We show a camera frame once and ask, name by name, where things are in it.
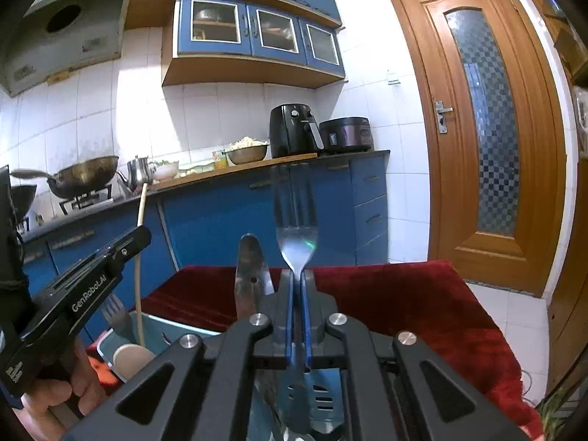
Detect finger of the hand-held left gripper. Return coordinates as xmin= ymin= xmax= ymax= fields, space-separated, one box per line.
xmin=103 ymin=226 xmax=153 ymax=273

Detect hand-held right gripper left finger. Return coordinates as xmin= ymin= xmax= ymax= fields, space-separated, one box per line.
xmin=60 ymin=269 xmax=295 ymax=441

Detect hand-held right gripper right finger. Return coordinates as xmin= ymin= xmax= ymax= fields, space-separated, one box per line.
xmin=300 ymin=269 xmax=529 ymax=441

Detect beige chopstick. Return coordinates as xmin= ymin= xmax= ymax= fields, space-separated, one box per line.
xmin=136 ymin=183 xmax=148 ymax=347

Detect small steel fork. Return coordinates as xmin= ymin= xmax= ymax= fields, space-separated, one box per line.
xmin=101 ymin=293 xmax=135 ymax=346

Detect large steel fork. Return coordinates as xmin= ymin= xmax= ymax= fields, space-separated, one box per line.
xmin=270 ymin=165 xmax=319 ymax=377

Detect beige plastic spoon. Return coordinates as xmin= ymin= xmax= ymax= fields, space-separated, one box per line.
xmin=112 ymin=344 xmax=158 ymax=383

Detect light blue utensil box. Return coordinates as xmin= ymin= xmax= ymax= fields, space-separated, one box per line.
xmin=87 ymin=309 xmax=346 ymax=441

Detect person's left hand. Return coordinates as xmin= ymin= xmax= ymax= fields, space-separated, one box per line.
xmin=21 ymin=336 xmax=110 ymax=426

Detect gas stove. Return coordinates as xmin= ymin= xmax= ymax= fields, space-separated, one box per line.
xmin=57 ymin=184 xmax=115 ymax=216

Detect steel kettle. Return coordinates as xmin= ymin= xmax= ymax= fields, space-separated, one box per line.
xmin=117 ymin=155 xmax=159 ymax=192

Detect white bowl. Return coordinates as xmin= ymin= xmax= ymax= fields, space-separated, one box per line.
xmin=154 ymin=160 xmax=180 ymax=181

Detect steel wok with ladle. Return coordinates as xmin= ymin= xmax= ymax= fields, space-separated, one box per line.
xmin=10 ymin=155 xmax=120 ymax=199

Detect blue kitchen base cabinet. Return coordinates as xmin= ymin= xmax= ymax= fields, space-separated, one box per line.
xmin=18 ymin=149 xmax=391 ymax=327

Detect red patterned blanket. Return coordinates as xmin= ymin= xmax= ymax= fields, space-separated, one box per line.
xmin=85 ymin=259 xmax=543 ymax=441

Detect dark wok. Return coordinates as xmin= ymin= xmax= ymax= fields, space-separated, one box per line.
xmin=9 ymin=184 xmax=38 ymax=221

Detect steel bowl with food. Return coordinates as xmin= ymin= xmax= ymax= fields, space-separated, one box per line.
xmin=223 ymin=136 xmax=270 ymax=166

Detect black air fryer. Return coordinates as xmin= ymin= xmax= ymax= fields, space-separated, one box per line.
xmin=269 ymin=104 xmax=323 ymax=159

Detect dark rice cooker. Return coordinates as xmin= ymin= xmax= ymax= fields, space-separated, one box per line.
xmin=319 ymin=116 xmax=372 ymax=154

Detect grey range hood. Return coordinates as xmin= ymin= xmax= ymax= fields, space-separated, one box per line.
xmin=0 ymin=0 xmax=141 ymax=98

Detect wooden door with glass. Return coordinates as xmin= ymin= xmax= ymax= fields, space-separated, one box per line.
xmin=385 ymin=0 xmax=573 ymax=298

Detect wooden shelf unit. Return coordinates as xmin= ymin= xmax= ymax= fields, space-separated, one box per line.
xmin=510 ymin=0 xmax=588 ymax=88

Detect steel door handle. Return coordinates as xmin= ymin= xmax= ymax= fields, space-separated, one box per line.
xmin=434 ymin=100 xmax=453 ymax=134

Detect blue glass-door wall cabinet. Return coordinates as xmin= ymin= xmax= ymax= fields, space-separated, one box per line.
xmin=162 ymin=0 xmax=346 ymax=87

